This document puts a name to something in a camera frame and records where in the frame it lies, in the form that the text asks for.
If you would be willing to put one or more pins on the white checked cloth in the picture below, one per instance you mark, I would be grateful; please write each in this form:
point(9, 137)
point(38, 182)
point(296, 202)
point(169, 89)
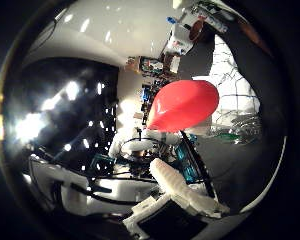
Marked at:
point(233, 86)

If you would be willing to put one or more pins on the cluttered shelf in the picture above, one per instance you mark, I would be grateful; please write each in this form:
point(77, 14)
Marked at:
point(151, 66)

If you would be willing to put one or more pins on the white plastic box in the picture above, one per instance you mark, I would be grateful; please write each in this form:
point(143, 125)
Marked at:
point(179, 40)

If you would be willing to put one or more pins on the brown bowl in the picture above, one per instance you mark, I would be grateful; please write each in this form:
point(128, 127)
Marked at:
point(197, 30)

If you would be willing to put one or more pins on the small blue object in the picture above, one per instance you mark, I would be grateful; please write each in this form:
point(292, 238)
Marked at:
point(171, 20)

